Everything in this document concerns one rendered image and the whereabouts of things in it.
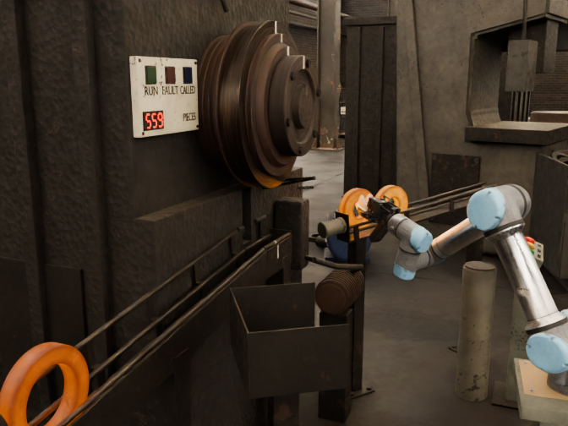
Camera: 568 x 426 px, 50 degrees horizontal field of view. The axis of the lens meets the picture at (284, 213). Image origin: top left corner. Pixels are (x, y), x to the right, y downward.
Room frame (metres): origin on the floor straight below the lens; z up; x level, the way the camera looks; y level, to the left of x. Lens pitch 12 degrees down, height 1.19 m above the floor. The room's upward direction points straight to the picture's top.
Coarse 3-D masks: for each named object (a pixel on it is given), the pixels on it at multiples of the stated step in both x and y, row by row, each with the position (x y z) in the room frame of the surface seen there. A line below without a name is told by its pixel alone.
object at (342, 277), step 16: (336, 272) 2.02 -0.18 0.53; (320, 288) 1.95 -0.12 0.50; (336, 288) 1.93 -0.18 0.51; (352, 288) 1.97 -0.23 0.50; (320, 304) 1.95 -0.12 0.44; (336, 304) 1.93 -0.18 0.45; (320, 320) 1.98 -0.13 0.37; (336, 320) 1.96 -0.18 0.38; (352, 320) 2.01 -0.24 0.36; (320, 400) 1.98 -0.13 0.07; (336, 400) 1.96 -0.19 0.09; (320, 416) 1.98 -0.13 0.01; (336, 416) 1.96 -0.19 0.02
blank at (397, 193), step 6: (390, 186) 2.26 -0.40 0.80; (396, 186) 2.27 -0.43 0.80; (378, 192) 2.26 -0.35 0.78; (384, 192) 2.24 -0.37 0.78; (390, 192) 2.25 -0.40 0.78; (396, 192) 2.27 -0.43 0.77; (402, 192) 2.29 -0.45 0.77; (390, 198) 2.25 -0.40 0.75; (396, 198) 2.27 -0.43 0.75; (402, 198) 2.29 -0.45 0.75; (396, 204) 2.29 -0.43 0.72; (402, 204) 2.29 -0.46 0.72
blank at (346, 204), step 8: (352, 192) 2.17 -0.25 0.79; (360, 192) 2.19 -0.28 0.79; (368, 192) 2.21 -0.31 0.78; (344, 200) 2.16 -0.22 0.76; (352, 200) 2.17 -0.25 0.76; (344, 208) 2.15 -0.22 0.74; (352, 208) 2.17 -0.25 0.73; (352, 216) 2.17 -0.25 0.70; (360, 216) 2.20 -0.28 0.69; (352, 224) 2.17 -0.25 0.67; (368, 224) 2.20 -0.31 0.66
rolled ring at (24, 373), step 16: (32, 352) 0.94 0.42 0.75; (48, 352) 0.94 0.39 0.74; (64, 352) 0.98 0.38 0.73; (16, 368) 0.91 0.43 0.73; (32, 368) 0.91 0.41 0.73; (64, 368) 1.00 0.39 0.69; (80, 368) 1.01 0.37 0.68; (16, 384) 0.88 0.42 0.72; (32, 384) 0.91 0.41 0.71; (64, 384) 1.01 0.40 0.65; (80, 384) 1.01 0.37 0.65; (0, 400) 0.88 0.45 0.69; (16, 400) 0.87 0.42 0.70; (64, 400) 1.00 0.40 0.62; (80, 400) 1.00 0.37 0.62; (16, 416) 0.87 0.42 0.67; (64, 416) 0.98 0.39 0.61
